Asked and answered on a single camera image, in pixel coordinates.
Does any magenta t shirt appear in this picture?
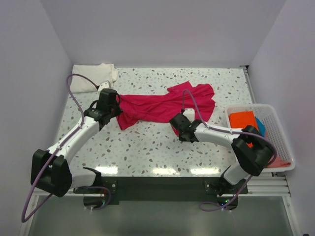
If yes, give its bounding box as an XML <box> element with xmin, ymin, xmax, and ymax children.
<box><xmin>117</xmin><ymin>82</ymin><xmax>215</xmax><ymax>130</ymax></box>

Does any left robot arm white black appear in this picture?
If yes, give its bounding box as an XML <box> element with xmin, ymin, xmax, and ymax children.
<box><xmin>31</xmin><ymin>88</ymin><xmax>122</xmax><ymax>197</ymax></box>

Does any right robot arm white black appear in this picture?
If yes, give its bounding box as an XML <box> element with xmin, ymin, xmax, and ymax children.
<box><xmin>169</xmin><ymin>113</ymin><xmax>277</xmax><ymax>196</ymax></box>

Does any folded cream t shirt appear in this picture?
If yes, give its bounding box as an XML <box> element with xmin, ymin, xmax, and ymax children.
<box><xmin>70</xmin><ymin>63</ymin><xmax>118</xmax><ymax>93</ymax></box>

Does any orange t shirt in basket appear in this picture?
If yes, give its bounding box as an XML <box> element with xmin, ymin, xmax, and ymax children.
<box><xmin>228</xmin><ymin>111</ymin><xmax>259</xmax><ymax>148</ymax></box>

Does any blue t shirt in basket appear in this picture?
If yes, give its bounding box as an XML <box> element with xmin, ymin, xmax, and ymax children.
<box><xmin>255</xmin><ymin>117</ymin><xmax>266</xmax><ymax>137</ymax></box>

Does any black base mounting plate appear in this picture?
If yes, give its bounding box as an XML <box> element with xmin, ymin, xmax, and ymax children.
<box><xmin>73</xmin><ymin>176</ymin><xmax>247</xmax><ymax>207</ymax></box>

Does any white plastic laundry basket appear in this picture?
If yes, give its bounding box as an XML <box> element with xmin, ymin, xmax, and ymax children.
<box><xmin>225</xmin><ymin>104</ymin><xmax>296</xmax><ymax>173</ymax></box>

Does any pink t shirt in basket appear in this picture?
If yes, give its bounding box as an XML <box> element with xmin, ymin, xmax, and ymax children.
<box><xmin>267</xmin><ymin>156</ymin><xmax>291</xmax><ymax>168</ymax></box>

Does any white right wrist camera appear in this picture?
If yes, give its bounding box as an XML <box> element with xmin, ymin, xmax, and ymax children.
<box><xmin>183</xmin><ymin>108</ymin><xmax>195</xmax><ymax>122</ymax></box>

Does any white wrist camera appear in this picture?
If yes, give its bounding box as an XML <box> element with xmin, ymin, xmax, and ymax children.
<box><xmin>97</xmin><ymin>80</ymin><xmax>112</xmax><ymax>92</ymax></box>
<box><xmin>183</xmin><ymin>108</ymin><xmax>195</xmax><ymax>122</ymax></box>

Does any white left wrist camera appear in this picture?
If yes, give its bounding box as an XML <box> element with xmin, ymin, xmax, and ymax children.
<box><xmin>97</xmin><ymin>80</ymin><xmax>112</xmax><ymax>92</ymax></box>

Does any aluminium rail frame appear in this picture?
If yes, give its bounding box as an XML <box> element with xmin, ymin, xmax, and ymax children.
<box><xmin>18</xmin><ymin>65</ymin><xmax>303</xmax><ymax>236</ymax></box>

